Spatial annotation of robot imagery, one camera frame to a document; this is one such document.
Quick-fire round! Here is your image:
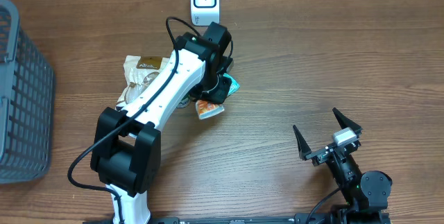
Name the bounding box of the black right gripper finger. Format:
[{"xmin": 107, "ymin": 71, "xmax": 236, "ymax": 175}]
[
  {"xmin": 293, "ymin": 125, "xmax": 311, "ymax": 161},
  {"xmin": 332, "ymin": 107, "xmax": 362, "ymax": 136}
]

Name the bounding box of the teal tissue packet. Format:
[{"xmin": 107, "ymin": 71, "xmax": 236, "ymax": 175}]
[{"xmin": 223, "ymin": 74, "xmax": 240, "ymax": 96}]

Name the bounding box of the orange white snack packet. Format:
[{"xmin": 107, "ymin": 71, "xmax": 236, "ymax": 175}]
[{"xmin": 196, "ymin": 100, "xmax": 225, "ymax": 120}]

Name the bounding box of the green lid seasoning jar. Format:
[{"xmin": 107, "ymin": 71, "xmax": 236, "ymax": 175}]
[{"xmin": 177, "ymin": 94, "xmax": 191, "ymax": 108}]

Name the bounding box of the beige brown snack pouch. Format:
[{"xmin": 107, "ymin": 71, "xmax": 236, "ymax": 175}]
[{"xmin": 116, "ymin": 55, "xmax": 169, "ymax": 110}]

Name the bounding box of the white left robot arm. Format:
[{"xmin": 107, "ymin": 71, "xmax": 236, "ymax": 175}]
[{"xmin": 90, "ymin": 22, "xmax": 232, "ymax": 223}]

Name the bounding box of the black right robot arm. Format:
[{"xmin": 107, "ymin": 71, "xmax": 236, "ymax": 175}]
[{"xmin": 293, "ymin": 108, "xmax": 393, "ymax": 224}]

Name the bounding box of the white barcode scanner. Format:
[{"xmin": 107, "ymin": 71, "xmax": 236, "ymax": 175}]
[{"xmin": 190, "ymin": 0, "xmax": 220, "ymax": 26}]

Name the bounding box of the dark grey mesh basket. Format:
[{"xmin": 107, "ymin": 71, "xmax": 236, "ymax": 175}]
[{"xmin": 1, "ymin": 0, "xmax": 56, "ymax": 184}]

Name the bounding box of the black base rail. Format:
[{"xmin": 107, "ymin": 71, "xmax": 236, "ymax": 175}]
[{"xmin": 148, "ymin": 214, "xmax": 307, "ymax": 224}]

